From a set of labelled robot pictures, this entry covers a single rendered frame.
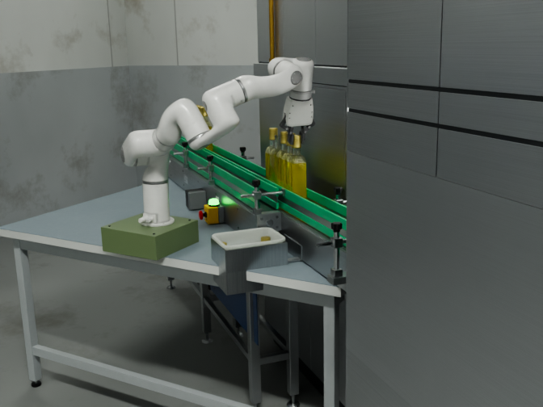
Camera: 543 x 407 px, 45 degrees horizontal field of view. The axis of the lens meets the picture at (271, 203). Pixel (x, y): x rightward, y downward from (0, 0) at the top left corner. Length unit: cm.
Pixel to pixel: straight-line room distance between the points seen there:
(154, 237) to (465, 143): 142
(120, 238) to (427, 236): 142
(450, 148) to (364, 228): 38
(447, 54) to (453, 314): 46
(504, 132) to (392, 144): 33
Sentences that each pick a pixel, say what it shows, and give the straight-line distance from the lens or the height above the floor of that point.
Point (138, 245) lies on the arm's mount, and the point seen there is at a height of 80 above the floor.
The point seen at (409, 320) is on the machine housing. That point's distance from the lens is 138.
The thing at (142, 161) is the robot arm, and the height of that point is 108.
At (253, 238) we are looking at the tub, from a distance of 236.
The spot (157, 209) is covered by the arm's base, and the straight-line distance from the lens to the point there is 246.
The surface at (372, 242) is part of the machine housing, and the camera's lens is 147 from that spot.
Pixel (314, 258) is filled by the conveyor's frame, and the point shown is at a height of 79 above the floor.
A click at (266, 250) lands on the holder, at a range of 222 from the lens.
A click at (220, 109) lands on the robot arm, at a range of 212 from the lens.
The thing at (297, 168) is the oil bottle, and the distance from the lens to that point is 236.
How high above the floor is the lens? 148
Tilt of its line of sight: 14 degrees down
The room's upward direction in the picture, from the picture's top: 1 degrees counter-clockwise
